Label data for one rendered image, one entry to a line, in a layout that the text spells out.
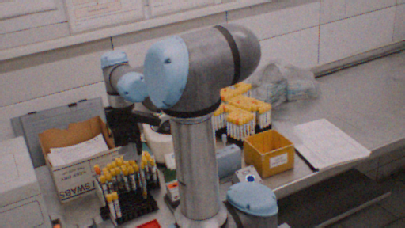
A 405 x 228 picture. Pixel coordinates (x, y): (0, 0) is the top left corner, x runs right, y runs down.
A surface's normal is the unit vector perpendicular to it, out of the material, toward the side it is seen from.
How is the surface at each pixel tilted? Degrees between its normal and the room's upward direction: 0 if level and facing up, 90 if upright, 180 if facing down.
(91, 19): 94
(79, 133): 87
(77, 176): 87
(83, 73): 90
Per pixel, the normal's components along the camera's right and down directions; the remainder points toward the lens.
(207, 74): 0.49, 0.31
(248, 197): 0.01, -0.92
